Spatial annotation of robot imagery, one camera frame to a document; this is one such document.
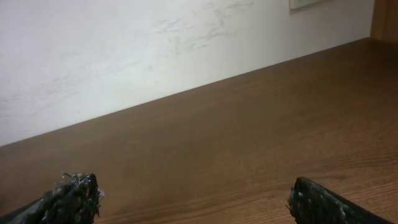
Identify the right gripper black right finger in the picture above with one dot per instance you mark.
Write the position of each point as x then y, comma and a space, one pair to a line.
311, 203

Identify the wooden side panel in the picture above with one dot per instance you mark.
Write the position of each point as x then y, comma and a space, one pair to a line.
384, 21

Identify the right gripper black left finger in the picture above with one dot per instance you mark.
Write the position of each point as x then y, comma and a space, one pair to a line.
75, 200

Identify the white wall plate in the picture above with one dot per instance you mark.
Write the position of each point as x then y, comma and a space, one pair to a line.
296, 4

